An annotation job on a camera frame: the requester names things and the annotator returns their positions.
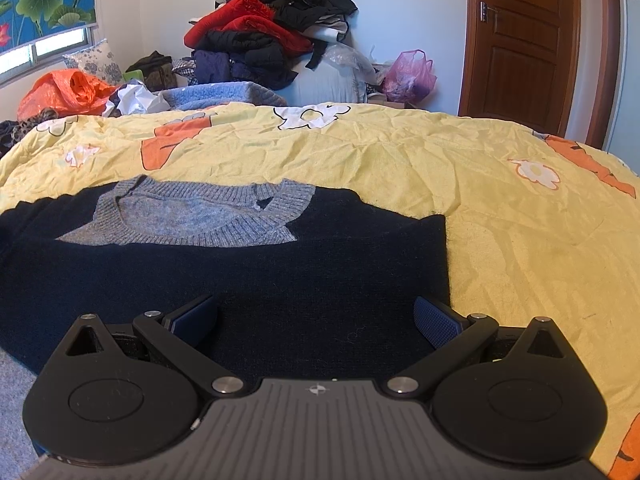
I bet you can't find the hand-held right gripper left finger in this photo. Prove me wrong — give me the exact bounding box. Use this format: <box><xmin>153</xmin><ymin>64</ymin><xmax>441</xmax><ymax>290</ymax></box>
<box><xmin>50</xmin><ymin>294</ymin><xmax>247</xmax><ymax>399</ymax></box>

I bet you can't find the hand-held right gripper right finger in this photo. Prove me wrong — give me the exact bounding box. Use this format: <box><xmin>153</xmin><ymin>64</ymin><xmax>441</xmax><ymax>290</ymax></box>
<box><xmin>385</xmin><ymin>296</ymin><xmax>581</xmax><ymax>399</ymax></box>

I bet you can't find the navy sweater with grey collar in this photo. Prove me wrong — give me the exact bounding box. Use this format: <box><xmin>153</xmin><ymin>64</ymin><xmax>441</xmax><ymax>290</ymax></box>
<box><xmin>0</xmin><ymin>175</ymin><xmax>452</xmax><ymax>383</ymax></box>

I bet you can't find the pile of dark and red clothes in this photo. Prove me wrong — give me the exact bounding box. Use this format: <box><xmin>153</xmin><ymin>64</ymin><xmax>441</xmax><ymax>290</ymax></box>
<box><xmin>172</xmin><ymin>0</ymin><xmax>359</xmax><ymax>92</ymax></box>

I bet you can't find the yellow carrot print quilt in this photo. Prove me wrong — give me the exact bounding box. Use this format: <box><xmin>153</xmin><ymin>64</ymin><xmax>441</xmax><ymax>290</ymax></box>
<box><xmin>0</xmin><ymin>101</ymin><xmax>640</xmax><ymax>480</ymax></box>

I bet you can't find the blue fleece blanket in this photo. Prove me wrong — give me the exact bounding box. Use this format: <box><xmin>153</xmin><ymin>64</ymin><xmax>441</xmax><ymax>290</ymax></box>
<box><xmin>161</xmin><ymin>81</ymin><xmax>290</xmax><ymax>112</ymax></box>

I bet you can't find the white crumpled paper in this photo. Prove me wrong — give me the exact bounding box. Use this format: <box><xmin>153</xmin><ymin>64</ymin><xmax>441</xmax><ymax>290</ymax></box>
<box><xmin>102</xmin><ymin>82</ymin><xmax>172</xmax><ymax>118</ymax></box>

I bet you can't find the pink plastic bag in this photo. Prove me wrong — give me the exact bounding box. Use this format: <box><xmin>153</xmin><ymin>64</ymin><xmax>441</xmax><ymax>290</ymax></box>
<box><xmin>382</xmin><ymin>49</ymin><xmax>437</xmax><ymax>104</ymax></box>

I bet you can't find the dark brown bag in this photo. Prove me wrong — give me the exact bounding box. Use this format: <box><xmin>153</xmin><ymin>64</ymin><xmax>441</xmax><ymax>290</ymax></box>
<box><xmin>125</xmin><ymin>50</ymin><xmax>178</xmax><ymax>92</ymax></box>

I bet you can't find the dark patterned cloth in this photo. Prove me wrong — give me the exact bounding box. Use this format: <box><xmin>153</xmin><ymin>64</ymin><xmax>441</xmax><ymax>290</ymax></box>
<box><xmin>0</xmin><ymin>107</ymin><xmax>57</xmax><ymax>158</ymax></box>

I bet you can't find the orange plastic bag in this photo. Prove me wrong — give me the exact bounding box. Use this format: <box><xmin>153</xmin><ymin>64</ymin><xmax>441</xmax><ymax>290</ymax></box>
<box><xmin>16</xmin><ymin>70</ymin><xmax>121</xmax><ymax>121</ymax></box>

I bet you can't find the clear plastic bag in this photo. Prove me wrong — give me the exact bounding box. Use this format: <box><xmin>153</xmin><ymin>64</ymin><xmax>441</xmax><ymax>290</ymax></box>
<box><xmin>322</xmin><ymin>42</ymin><xmax>381</xmax><ymax>86</ymax></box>

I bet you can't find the floral pillow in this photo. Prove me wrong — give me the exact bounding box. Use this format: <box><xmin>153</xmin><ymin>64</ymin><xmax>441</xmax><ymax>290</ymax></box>
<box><xmin>61</xmin><ymin>38</ymin><xmax>125</xmax><ymax>86</ymax></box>

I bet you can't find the brown wooden door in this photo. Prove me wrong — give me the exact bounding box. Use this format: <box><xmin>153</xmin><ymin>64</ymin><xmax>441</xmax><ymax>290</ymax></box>
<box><xmin>457</xmin><ymin>0</ymin><xmax>623</xmax><ymax>150</ymax></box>

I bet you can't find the window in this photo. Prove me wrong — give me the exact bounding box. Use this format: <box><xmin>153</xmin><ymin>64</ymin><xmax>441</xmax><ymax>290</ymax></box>
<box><xmin>0</xmin><ymin>25</ymin><xmax>96</xmax><ymax>85</ymax></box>

